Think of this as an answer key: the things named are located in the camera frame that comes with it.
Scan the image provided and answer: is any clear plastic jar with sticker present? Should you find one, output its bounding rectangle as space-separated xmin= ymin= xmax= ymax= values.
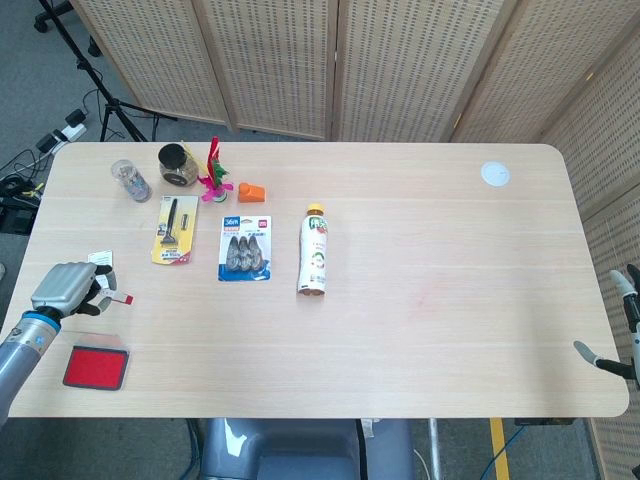
xmin=110 ymin=159 xmax=153 ymax=204

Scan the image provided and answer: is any glass jar with black lid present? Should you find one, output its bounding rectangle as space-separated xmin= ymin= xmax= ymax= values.
xmin=157 ymin=143 xmax=199 ymax=187

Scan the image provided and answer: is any black bracket under table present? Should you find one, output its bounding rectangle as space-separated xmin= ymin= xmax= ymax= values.
xmin=514 ymin=417 xmax=574 ymax=428

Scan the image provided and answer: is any white drink bottle yellow cap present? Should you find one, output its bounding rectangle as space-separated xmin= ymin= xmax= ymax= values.
xmin=297 ymin=202 xmax=330 ymax=298

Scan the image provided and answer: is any orange plastic block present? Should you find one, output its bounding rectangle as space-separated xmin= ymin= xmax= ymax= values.
xmin=237 ymin=182 xmax=268 ymax=204

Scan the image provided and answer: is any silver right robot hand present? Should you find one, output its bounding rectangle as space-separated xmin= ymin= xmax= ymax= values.
xmin=572 ymin=263 xmax=640 ymax=394

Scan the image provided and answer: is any colourful feather shuttlecock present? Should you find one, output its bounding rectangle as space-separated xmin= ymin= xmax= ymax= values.
xmin=180 ymin=135 xmax=235 ymax=205

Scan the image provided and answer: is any blue floor cable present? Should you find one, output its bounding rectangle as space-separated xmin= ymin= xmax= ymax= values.
xmin=479 ymin=428 xmax=517 ymax=480

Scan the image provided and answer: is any red ink pad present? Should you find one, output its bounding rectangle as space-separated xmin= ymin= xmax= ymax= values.
xmin=59 ymin=329 xmax=134 ymax=392

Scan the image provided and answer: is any razor on yellow card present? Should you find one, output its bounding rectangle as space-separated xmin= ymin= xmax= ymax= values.
xmin=150 ymin=194 xmax=200 ymax=267

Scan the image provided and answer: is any white printed card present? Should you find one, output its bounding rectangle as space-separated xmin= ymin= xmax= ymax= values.
xmin=87 ymin=249 xmax=116 ymax=291

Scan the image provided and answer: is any metal table leg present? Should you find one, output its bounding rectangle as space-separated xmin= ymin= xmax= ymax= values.
xmin=427 ymin=418 xmax=444 ymax=480

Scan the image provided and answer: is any wooden rattan folding screen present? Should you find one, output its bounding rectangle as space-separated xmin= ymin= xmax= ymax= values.
xmin=69 ymin=0 xmax=640 ymax=480

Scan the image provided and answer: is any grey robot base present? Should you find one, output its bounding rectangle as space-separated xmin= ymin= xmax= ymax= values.
xmin=199 ymin=417 xmax=416 ymax=480

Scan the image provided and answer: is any white round cable cap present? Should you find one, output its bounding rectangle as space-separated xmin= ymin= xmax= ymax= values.
xmin=480 ymin=160 xmax=513 ymax=189

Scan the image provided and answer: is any blue correction tape pack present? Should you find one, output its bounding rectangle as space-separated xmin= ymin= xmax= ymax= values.
xmin=216 ymin=215 xmax=274 ymax=283

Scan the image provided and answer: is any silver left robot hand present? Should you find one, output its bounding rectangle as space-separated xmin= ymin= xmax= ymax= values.
xmin=30 ymin=262 xmax=121 ymax=318

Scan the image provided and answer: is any white power strip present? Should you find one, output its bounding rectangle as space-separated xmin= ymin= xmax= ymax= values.
xmin=52 ymin=123 xmax=87 ymax=142

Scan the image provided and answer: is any black tripod stand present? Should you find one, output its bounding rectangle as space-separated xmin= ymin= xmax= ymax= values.
xmin=37 ymin=0 xmax=179 ymax=144

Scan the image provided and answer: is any black office chair base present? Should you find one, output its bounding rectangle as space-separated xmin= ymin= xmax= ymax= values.
xmin=33 ymin=0 xmax=101 ymax=56

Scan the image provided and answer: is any black floor device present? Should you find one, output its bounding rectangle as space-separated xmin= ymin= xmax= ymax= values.
xmin=0 ymin=197 xmax=39 ymax=234

